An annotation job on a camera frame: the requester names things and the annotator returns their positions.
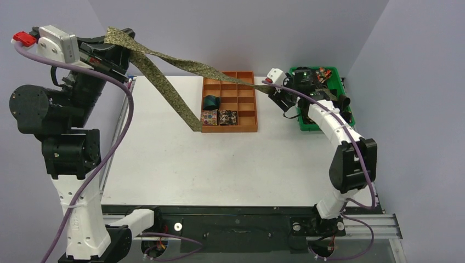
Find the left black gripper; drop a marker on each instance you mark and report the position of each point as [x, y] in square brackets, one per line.
[111, 56]

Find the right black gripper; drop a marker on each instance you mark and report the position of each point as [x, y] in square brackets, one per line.
[279, 96]

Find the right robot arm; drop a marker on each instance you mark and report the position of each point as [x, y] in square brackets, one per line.
[353, 167]

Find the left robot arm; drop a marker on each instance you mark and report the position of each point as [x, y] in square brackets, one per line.
[79, 69]

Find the pile of patterned ties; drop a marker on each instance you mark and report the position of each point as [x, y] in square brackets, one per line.
[327, 84]

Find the green plastic bin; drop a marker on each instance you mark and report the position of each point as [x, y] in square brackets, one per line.
[303, 81]

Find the orange compartment tray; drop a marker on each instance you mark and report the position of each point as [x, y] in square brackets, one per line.
[235, 97]

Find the rolled black floral tie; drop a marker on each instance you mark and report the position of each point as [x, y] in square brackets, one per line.
[227, 117]

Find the rolled dark green tie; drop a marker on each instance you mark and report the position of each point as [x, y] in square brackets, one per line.
[211, 102]

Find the rolled dotted colourful tie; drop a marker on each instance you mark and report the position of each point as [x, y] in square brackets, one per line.
[209, 117]

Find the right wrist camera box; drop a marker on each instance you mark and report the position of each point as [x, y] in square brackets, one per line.
[276, 76]

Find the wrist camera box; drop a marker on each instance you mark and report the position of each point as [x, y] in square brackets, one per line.
[276, 76]
[53, 43]

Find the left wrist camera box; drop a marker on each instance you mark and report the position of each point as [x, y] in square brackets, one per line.
[53, 43]

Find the aluminium frame rail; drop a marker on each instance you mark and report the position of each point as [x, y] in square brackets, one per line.
[369, 227]

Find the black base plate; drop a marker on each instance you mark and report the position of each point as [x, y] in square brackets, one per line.
[211, 229]

